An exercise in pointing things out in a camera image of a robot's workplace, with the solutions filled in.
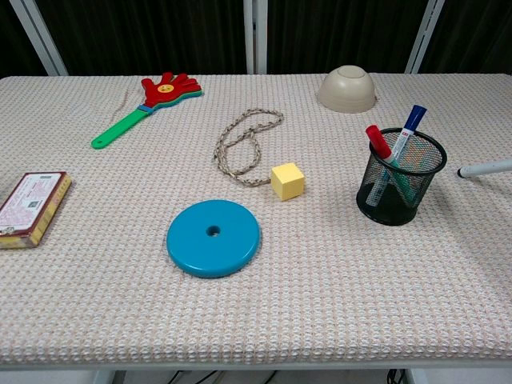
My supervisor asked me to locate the white marker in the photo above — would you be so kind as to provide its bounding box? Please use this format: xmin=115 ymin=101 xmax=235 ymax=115
xmin=457 ymin=158 xmax=512 ymax=179

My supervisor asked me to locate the black cup with markers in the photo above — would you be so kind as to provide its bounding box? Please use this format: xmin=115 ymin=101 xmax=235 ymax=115
xmin=356 ymin=127 xmax=447 ymax=226

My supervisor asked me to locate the green marker pen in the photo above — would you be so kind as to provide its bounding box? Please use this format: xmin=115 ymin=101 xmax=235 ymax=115
xmin=382 ymin=158 xmax=418 ymax=203

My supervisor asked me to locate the blue-capped marker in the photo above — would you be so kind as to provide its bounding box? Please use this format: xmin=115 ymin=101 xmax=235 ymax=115
xmin=367 ymin=105 xmax=428 ymax=207

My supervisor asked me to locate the yellow cube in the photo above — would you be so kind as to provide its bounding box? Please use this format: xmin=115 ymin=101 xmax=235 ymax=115
xmin=270 ymin=162 xmax=306 ymax=202

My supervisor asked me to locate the blue disc with hole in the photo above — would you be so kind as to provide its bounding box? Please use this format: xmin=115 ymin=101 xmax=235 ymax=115
xmin=166 ymin=199 xmax=261 ymax=279

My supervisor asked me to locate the beige woven tablecloth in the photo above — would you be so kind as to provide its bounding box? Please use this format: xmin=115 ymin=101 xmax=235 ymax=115
xmin=0 ymin=73 xmax=512 ymax=366

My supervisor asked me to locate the beige upturned bowl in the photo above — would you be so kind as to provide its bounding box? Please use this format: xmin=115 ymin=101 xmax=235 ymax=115
xmin=318 ymin=66 xmax=377 ymax=114

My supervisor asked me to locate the red green hand clapper toy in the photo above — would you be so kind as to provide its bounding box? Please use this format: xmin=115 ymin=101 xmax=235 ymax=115
xmin=90 ymin=71 xmax=204 ymax=150

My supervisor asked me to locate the black curtain panel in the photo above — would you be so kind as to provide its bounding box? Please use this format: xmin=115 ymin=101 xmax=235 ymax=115
xmin=419 ymin=0 xmax=512 ymax=75
xmin=0 ymin=0 xmax=50 ymax=78
xmin=23 ymin=0 xmax=246 ymax=77
xmin=266 ymin=0 xmax=430 ymax=75

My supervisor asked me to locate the pink printed card box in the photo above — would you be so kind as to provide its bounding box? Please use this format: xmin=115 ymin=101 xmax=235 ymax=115
xmin=0 ymin=171 xmax=73 ymax=250

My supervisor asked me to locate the braided beige rope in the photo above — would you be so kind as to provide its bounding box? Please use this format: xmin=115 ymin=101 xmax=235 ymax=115
xmin=211 ymin=108 xmax=285 ymax=188

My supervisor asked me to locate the white metal frame post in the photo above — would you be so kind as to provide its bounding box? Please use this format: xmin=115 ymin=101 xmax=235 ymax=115
xmin=7 ymin=0 xmax=69 ymax=77
xmin=408 ymin=0 xmax=445 ymax=74
xmin=242 ymin=0 xmax=268 ymax=75

